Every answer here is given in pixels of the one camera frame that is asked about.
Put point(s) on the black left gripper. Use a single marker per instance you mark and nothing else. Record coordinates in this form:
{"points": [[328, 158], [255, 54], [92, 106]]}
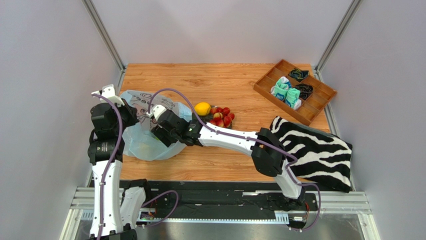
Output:
{"points": [[130, 111]]}

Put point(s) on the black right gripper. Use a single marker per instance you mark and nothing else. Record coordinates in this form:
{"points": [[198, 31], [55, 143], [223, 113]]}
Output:
{"points": [[163, 131]]}

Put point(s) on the light blue printed plastic bag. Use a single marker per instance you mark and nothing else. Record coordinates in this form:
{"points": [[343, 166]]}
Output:
{"points": [[139, 141]]}

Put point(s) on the red strawberry bunch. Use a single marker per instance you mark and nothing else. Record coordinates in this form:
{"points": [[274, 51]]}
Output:
{"points": [[222, 117]]}

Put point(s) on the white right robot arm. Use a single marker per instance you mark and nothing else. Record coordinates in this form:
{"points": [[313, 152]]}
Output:
{"points": [[267, 152]]}

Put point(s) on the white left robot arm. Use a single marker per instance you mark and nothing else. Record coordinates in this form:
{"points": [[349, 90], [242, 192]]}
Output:
{"points": [[114, 218]]}

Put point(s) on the black fruit plate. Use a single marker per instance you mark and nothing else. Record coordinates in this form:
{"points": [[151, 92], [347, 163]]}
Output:
{"points": [[208, 117]]}

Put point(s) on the yellow lemon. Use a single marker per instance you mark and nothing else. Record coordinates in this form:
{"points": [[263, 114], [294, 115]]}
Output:
{"points": [[202, 108]]}

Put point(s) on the teal white sock left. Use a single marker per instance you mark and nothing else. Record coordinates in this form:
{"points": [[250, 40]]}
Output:
{"points": [[281, 88]]}

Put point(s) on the teal white sock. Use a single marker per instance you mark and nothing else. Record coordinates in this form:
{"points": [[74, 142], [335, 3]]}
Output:
{"points": [[292, 99], [281, 88]]}

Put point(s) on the brown wooden divider tray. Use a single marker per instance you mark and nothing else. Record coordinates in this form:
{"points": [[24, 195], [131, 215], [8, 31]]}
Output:
{"points": [[310, 108]]}

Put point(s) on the teal white sock right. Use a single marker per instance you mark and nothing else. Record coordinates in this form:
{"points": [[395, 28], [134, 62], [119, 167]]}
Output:
{"points": [[292, 99]]}

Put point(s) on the dark patterned rolled sock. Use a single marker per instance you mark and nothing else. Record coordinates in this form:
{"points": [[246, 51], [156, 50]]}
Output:
{"points": [[298, 74]]}

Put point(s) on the black rolled sock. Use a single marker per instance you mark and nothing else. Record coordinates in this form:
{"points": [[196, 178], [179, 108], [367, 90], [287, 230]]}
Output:
{"points": [[306, 91]]}

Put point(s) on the zebra striped cloth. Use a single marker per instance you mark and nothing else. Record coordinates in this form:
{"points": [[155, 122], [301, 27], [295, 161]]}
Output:
{"points": [[323, 157]]}

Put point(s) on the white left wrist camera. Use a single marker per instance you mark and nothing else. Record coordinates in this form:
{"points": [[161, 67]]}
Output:
{"points": [[109, 92]]}

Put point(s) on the left corner aluminium post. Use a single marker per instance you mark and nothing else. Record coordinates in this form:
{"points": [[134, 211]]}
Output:
{"points": [[97, 20]]}

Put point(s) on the corner aluminium post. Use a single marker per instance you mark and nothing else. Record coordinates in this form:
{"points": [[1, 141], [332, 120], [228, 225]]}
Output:
{"points": [[97, 20], [340, 30]]}

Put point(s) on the right corner aluminium post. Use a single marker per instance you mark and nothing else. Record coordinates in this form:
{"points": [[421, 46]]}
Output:
{"points": [[340, 30]]}

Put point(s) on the aluminium frame rail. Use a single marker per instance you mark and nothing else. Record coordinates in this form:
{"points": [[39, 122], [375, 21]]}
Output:
{"points": [[340, 216]]}

